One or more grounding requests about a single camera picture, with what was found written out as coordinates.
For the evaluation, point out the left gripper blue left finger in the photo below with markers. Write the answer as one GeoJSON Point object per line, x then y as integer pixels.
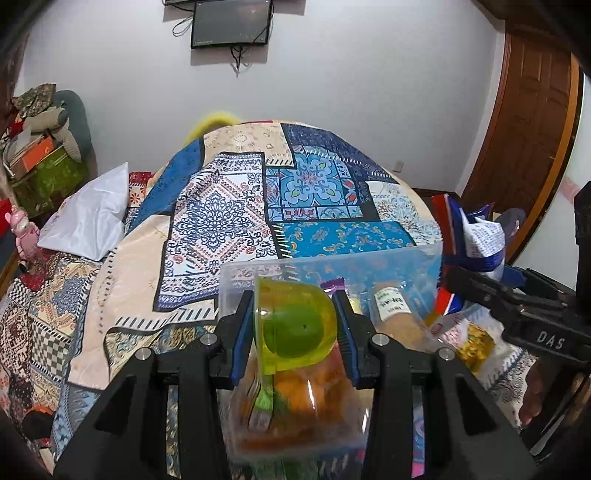
{"type": "Point", "coordinates": [243, 337]}

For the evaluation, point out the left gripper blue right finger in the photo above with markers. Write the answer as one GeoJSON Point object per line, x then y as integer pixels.
{"type": "Point", "coordinates": [352, 338]}

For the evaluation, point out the green jelly cup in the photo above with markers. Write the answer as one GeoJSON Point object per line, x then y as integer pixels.
{"type": "Point", "coordinates": [295, 325]}

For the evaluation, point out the round biscuit roll pack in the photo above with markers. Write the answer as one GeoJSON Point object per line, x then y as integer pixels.
{"type": "Point", "coordinates": [394, 317]}

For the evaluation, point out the yellow red snack bag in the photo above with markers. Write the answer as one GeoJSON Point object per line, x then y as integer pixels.
{"type": "Point", "coordinates": [472, 343]}

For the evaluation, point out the clear plastic storage bin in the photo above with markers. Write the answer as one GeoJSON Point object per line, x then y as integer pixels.
{"type": "Point", "coordinates": [414, 269]}

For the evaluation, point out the clear peanut snack bag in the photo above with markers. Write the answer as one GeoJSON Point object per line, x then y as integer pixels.
{"type": "Point", "coordinates": [313, 409]}

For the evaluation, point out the blue white red snack bag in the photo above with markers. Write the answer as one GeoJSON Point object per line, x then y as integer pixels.
{"type": "Point", "coordinates": [471, 241]}

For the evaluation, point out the purple label egg roll pack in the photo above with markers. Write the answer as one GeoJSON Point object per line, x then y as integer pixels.
{"type": "Point", "coordinates": [339, 284]}

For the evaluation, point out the person right hand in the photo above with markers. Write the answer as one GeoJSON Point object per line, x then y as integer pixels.
{"type": "Point", "coordinates": [538, 380]}

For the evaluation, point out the patchwork patterned bed quilt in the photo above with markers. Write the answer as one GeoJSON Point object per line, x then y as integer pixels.
{"type": "Point", "coordinates": [147, 338]}

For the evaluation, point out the brown wooden door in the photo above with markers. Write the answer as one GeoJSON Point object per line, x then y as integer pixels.
{"type": "Point", "coordinates": [531, 130]}

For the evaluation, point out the white pillow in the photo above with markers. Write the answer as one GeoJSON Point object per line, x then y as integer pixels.
{"type": "Point", "coordinates": [89, 223]}

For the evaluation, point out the yellow round object behind bed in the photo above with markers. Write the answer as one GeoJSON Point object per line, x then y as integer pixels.
{"type": "Point", "coordinates": [210, 123]}

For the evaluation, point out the pink plush toy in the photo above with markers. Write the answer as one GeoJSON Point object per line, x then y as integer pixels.
{"type": "Point", "coordinates": [26, 233]}

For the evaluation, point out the green patterned box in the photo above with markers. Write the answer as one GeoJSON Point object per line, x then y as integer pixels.
{"type": "Point", "coordinates": [52, 180]}

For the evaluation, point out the orange box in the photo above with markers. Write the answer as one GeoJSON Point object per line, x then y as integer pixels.
{"type": "Point", "coordinates": [22, 162]}

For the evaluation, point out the grey green stuffed cushion pile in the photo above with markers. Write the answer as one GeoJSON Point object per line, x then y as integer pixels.
{"type": "Point", "coordinates": [44, 109]}

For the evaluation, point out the white wall socket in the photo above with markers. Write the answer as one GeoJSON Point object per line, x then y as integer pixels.
{"type": "Point", "coordinates": [398, 165]}

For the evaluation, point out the small black wall monitor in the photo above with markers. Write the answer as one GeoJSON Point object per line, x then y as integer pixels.
{"type": "Point", "coordinates": [231, 23]}

